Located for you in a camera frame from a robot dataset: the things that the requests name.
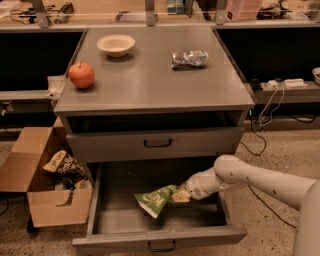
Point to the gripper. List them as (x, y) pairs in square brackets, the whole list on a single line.
[(193, 189)]

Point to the closed upper grey drawer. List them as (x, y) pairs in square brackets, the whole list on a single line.
[(161, 144)]

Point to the open lower grey drawer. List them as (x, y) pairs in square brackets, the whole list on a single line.
[(118, 224)]

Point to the open cardboard box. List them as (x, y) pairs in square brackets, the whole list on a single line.
[(53, 199)]

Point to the white bowl on shelf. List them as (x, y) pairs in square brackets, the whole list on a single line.
[(316, 74)]

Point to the white paper bowl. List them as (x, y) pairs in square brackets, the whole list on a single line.
[(117, 45)]

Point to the green jalapeno chip bag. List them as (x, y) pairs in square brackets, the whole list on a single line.
[(153, 202)]

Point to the red apple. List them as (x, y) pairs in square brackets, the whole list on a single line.
[(81, 75)]

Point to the grey drawer cabinet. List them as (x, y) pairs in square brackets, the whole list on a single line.
[(142, 92)]

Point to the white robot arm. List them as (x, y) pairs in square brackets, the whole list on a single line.
[(300, 193)]

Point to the brown snack bag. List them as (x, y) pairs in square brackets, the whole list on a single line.
[(64, 164)]

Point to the pink storage box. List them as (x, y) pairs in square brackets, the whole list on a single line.
[(242, 9)]

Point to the white power strip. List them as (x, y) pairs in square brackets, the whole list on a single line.
[(288, 83)]

